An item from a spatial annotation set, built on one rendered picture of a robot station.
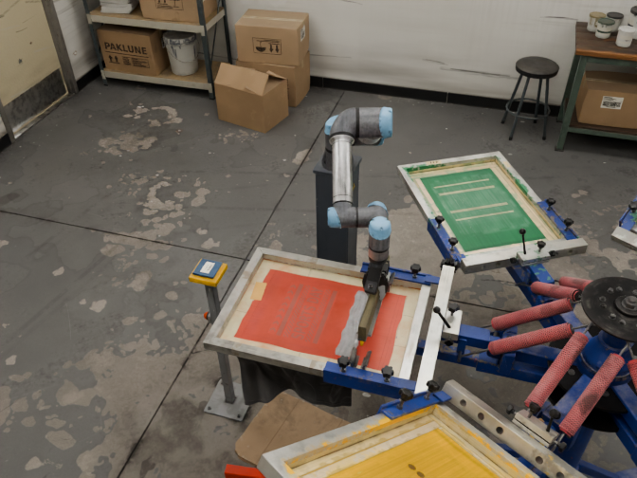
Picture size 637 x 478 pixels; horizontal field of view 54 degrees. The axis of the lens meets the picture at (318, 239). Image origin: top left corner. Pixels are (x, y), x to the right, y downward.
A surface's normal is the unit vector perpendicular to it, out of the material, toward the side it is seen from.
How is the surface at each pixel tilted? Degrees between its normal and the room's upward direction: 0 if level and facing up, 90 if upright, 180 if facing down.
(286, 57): 90
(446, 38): 90
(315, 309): 0
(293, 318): 0
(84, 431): 0
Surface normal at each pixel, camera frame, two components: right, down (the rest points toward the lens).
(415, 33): -0.29, 0.61
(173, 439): -0.01, -0.77
